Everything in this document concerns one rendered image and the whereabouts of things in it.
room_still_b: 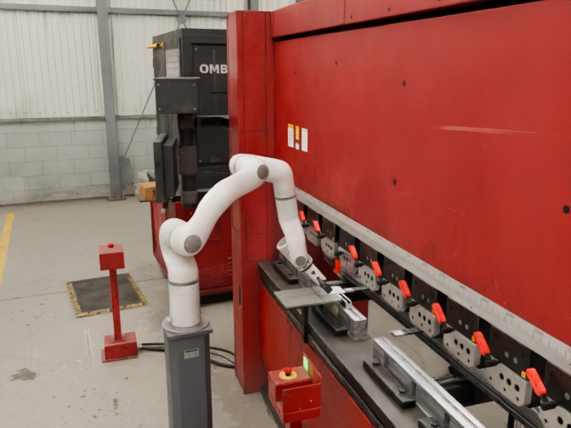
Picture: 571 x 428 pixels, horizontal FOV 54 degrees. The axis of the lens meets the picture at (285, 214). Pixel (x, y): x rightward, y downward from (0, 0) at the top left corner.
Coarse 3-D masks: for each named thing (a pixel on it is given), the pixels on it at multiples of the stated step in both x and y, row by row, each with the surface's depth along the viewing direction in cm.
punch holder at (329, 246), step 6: (324, 222) 259; (330, 222) 251; (324, 228) 258; (330, 228) 251; (336, 228) 246; (324, 234) 259; (330, 234) 252; (336, 234) 247; (324, 240) 259; (330, 240) 252; (336, 240) 248; (324, 246) 259; (330, 246) 252; (336, 246) 248; (330, 252) 253
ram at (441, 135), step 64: (320, 64) 247; (384, 64) 193; (448, 64) 158; (512, 64) 134; (320, 128) 253; (384, 128) 197; (448, 128) 161; (512, 128) 136; (320, 192) 259; (384, 192) 200; (448, 192) 163; (512, 192) 137; (448, 256) 166; (512, 256) 139
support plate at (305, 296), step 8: (304, 288) 264; (312, 288) 264; (280, 296) 254; (288, 296) 254; (296, 296) 254; (304, 296) 254; (312, 296) 254; (320, 296) 254; (328, 296) 254; (336, 296) 254; (288, 304) 246; (296, 304) 246; (304, 304) 246; (312, 304) 247
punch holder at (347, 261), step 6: (342, 228) 238; (342, 234) 238; (348, 234) 232; (342, 240) 239; (348, 240) 233; (354, 240) 228; (342, 246) 239; (354, 246) 228; (348, 252) 234; (342, 258) 239; (348, 258) 233; (342, 264) 240; (348, 264) 234; (348, 270) 234; (354, 270) 231
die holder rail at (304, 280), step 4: (280, 252) 331; (280, 256) 332; (284, 256) 326; (280, 260) 333; (284, 260) 327; (288, 264) 319; (292, 268) 312; (296, 268) 308; (292, 272) 313; (296, 272) 309; (300, 272) 301; (300, 276) 301; (304, 276) 295; (300, 280) 302; (304, 280) 295; (308, 280) 290; (312, 280) 290; (300, 284) 301; (304, 284) 296; (308, 284) 290; (312, 284) 291; (316, 284) 292
